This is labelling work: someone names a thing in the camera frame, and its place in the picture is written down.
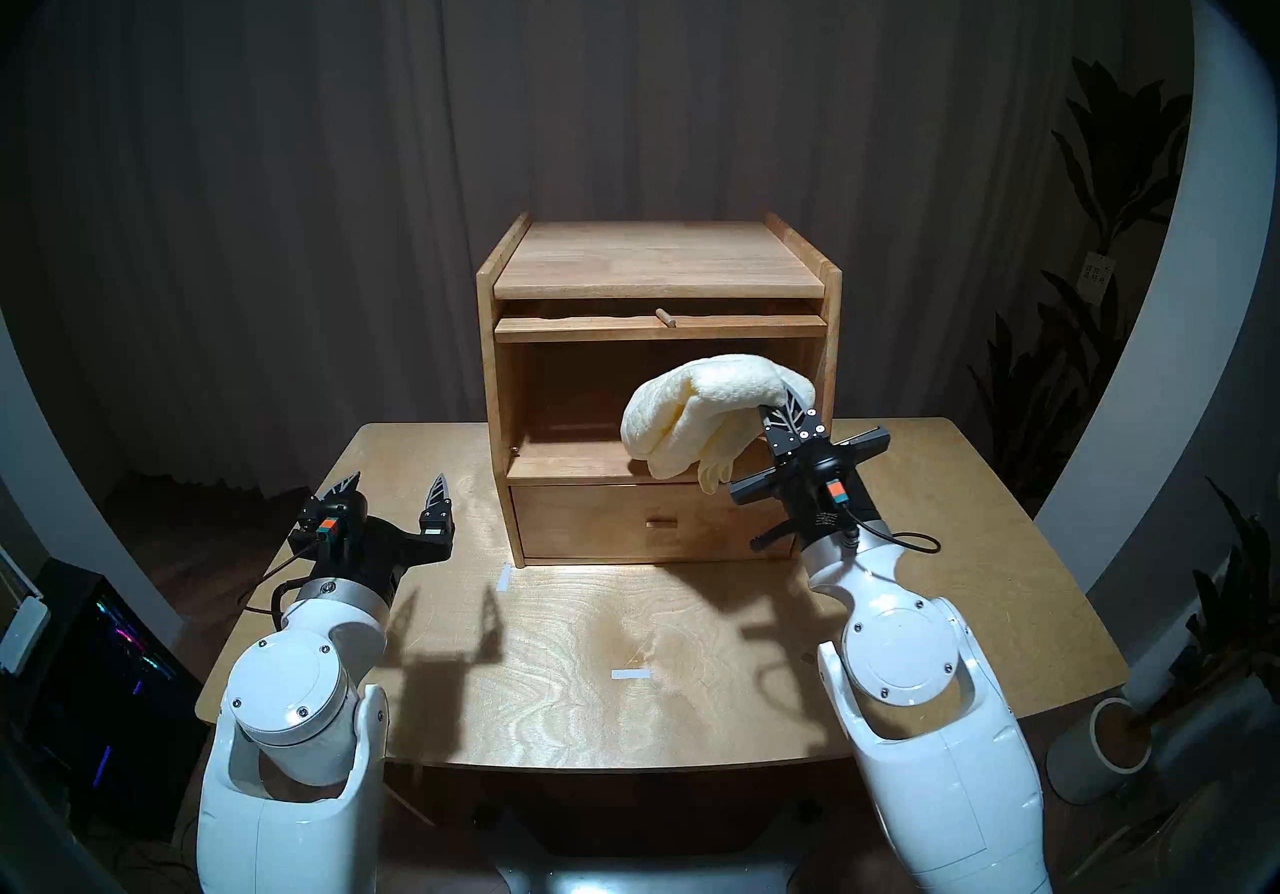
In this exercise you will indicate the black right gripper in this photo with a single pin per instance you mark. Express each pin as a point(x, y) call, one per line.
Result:
point(800, 462)

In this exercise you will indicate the small dark potted plant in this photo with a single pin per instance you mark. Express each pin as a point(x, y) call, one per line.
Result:
point(1235, 602)

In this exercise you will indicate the white plant pot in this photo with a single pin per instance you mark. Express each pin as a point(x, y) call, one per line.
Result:
point(1080, 762)

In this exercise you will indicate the white wall device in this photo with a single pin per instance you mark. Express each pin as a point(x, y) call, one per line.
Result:
point(22, 632)

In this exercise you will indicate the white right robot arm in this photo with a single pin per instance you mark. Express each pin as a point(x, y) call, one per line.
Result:
point(900, 662)

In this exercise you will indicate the black computer tower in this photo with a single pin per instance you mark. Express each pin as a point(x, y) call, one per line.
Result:
point(110, 702)

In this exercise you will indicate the wooden sliding door with knob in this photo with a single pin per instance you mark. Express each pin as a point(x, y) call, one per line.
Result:
point(580, 329)

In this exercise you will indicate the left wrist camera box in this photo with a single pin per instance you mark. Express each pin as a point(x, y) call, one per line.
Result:
point(322, 527)

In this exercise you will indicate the tall dark leafy plant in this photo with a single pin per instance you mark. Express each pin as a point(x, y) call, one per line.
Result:
point(1125, 152)

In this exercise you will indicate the cream towel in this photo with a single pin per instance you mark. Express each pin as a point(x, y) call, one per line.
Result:
point(690, 402)

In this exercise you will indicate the wooden cabinet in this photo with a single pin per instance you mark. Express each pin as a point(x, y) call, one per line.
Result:
point(650, 257)

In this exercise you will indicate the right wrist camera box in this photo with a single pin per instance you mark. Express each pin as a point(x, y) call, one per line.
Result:
point(838, 490)

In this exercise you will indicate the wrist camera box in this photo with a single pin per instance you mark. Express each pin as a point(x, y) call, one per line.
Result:
point(322, 527)
point(838, 490)

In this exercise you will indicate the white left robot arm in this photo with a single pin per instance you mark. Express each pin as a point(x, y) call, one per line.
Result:
point(290, 702)

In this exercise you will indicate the grey curtain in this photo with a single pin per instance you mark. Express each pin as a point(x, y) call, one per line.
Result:
point(300, 152)

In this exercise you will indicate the white plant tag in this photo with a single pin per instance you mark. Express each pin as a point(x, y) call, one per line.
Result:
point(1097, 277)

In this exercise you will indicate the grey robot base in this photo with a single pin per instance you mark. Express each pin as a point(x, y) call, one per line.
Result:
point(640, 877)

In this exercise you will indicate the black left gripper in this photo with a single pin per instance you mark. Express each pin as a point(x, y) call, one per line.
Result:
point(385, 552)

